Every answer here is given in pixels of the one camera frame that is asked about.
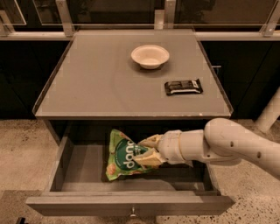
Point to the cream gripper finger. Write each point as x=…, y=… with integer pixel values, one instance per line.
x=151, y=142
x=150, y=158

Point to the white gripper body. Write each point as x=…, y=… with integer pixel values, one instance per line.
x=170, y=146

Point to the green rice chip bag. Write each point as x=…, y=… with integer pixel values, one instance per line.
x=120, y=160

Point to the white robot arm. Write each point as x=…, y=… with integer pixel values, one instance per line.
x=221, y=142

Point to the metal drawer knob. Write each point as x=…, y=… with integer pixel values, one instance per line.
x=133, y=213

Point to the grey open drawer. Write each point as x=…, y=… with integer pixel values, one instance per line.
x=78, y=185

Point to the grey cabinet counter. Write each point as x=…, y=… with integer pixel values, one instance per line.
x=98, y=80

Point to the black snack bar wrapper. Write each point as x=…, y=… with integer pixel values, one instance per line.
x=183, y=87

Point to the white paper bowl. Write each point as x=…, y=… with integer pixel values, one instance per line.
x=150, y=56

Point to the metal railing frame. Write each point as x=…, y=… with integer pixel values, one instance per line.
x=209, y=20

